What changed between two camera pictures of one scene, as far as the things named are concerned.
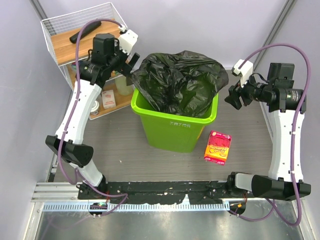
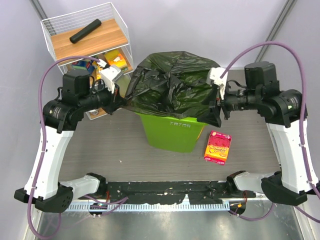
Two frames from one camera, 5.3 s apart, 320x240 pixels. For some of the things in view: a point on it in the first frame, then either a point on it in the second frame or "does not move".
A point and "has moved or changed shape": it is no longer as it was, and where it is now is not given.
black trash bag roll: (88, 27) does not move
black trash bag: (181, 83) has moved or changed shape
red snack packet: (218, 147) does not move
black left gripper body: (119, 58) → (110, 107)
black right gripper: (234, 94) → (213, 117)
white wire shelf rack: (60, 34) does not move
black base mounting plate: (156, 192) does not move
